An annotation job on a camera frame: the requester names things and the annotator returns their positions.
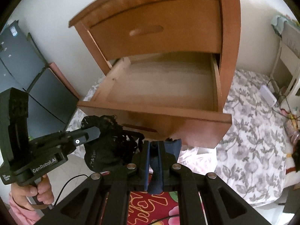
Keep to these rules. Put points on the wooden nightstand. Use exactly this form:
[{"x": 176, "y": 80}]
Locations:
[{"x": 230, "y": 51}]

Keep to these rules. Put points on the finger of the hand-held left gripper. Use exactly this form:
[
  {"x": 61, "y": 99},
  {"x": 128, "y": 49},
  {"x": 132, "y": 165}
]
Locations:
[{"x": 82, "y": 138}]

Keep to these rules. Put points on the white picture board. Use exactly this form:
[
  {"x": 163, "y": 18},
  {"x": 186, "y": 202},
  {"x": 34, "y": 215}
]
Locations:
[{"x": 291, "y": 35}]

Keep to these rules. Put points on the black plush toy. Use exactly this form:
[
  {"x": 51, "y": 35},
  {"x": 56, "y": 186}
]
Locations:
[{"x": 296, "y": 152}]

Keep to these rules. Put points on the person's left hand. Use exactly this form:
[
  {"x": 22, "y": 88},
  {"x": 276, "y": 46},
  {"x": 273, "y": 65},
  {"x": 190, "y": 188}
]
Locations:
[{"x": 44, "y": 192}]

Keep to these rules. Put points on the white rectangular device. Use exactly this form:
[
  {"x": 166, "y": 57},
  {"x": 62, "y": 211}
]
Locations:
[{"x": 268, "y": 95}]

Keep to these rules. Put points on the blue-grey folding mat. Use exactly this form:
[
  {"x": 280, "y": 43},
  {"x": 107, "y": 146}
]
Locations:
[{"x": 46, "y": 93}]

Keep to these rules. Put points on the person's left forearm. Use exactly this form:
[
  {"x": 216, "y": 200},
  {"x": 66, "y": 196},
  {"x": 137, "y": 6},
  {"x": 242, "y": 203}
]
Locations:
[{"x": 21, "y": 213}]

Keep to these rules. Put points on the grey floral bedsheet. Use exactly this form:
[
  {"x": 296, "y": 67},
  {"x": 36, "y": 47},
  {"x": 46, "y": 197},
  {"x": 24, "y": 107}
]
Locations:
[{"x": 246, "y": 145}]

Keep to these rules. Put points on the pale pink garment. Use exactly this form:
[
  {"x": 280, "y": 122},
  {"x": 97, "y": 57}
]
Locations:
[{"x": 187, "y": 155}]

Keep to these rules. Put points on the colourful toy packets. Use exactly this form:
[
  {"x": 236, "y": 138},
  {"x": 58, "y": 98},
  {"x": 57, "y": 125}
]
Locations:
[{"x": 293, "y": 126}]

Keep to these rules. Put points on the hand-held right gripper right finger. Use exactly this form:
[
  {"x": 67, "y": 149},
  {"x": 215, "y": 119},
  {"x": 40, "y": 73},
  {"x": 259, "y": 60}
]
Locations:
[{"x": 165, "y": 168}]

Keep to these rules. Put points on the dark blue cloth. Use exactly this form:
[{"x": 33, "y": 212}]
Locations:
[{"x": 155, "y": 180}]

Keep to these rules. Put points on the small white stand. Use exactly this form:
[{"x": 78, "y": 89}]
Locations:
[{"x": 284, "y": 51}]

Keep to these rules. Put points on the red floral blanket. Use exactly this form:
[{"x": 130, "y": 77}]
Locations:
[{"x": 152, "y": 204}]

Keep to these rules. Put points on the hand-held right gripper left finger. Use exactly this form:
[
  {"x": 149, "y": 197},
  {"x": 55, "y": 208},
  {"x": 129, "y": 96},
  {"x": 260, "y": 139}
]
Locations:
[{"x": 145, "y": 168}]

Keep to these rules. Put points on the teal cloth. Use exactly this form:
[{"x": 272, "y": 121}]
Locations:
[{"x": 279, "y": 25}]

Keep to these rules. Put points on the black lace garment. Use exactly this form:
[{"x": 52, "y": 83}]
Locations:
[{"x": 105, "y": 150}]

